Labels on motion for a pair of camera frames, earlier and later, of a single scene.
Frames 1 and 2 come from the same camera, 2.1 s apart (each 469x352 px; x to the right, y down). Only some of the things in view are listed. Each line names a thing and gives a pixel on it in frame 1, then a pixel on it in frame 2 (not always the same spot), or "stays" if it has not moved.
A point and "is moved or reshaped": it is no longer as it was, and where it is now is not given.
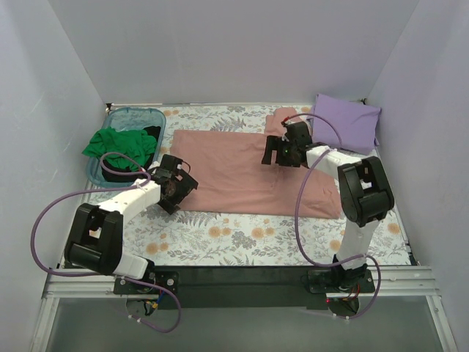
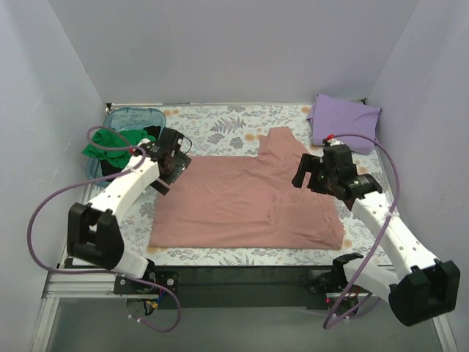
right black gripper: (276, 152) to (316, 174)
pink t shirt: (228, 167) is moved or reshaped
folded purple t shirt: (356, 122) stays
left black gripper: (184, 189) to (179, 166)
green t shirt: (133, 144) stays
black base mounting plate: (238, 287) stays
